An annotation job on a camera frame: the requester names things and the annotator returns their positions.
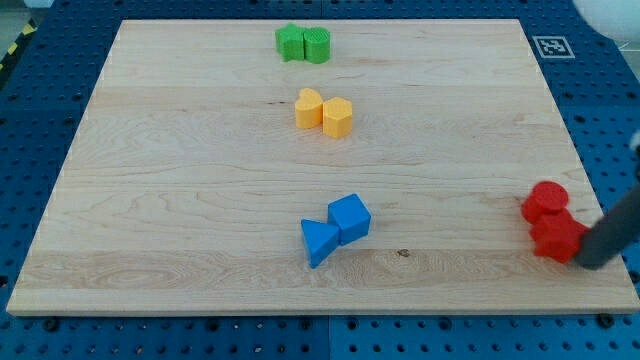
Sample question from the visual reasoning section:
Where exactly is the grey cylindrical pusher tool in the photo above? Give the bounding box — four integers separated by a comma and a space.
574, 184, 639, 270

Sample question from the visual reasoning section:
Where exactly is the red star block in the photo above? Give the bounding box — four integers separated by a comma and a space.
529, 209, 590, 264

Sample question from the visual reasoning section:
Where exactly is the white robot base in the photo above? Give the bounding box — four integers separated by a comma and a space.
572, 0, 639, 42

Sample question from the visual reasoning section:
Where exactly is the yellow hexagon block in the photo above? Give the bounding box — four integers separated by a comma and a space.
322, 97, 353, 139

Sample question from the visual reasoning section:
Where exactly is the green star block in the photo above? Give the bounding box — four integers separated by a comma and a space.
275, 23, 305, 62

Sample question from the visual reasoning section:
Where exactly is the red cylinder block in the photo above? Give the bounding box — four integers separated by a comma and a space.
521, 181, 569, 224

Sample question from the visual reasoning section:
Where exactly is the white fiducial marker tag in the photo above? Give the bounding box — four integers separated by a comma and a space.
532, 35, 575, 59

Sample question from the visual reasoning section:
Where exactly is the blue cube block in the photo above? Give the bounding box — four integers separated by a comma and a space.
327, 193, 371, 246

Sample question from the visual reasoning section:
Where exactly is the blue triangle block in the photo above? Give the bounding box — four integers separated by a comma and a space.
301, 219, 340, 269

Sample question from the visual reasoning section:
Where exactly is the yellow heart block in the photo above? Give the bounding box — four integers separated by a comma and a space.
294, 88, 324, 129

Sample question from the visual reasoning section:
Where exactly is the green cylinder block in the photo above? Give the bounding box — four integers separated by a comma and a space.
303, 27, 331, 64

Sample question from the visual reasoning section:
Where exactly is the wooden board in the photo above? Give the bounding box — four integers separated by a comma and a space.
7, 19, 639, 316

